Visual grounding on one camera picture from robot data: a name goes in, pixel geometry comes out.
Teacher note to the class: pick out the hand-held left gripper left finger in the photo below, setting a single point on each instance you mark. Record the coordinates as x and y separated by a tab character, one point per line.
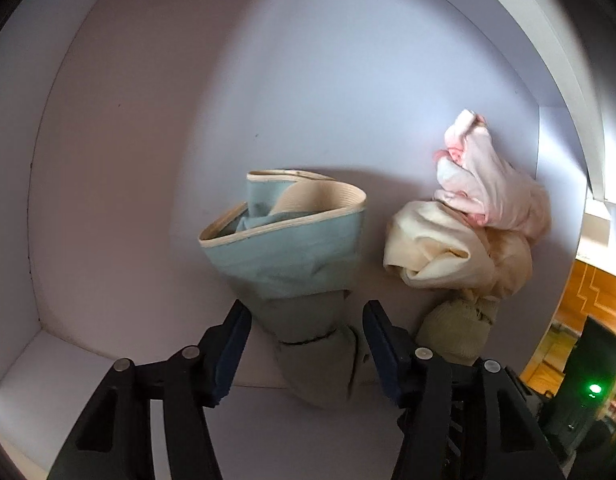
233	350

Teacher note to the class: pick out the cream knit sock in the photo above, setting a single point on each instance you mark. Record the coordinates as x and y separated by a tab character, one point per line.
453	330

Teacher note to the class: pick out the cream cloth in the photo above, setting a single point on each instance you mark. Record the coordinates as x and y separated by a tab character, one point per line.
438	250

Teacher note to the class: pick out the white shelf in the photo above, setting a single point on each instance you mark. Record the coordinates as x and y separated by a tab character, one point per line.
188	110

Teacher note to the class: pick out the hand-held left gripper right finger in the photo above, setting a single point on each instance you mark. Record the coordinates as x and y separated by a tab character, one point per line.
380	355

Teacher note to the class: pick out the pink printed cloth bundle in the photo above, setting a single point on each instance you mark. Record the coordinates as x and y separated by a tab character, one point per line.
493	185

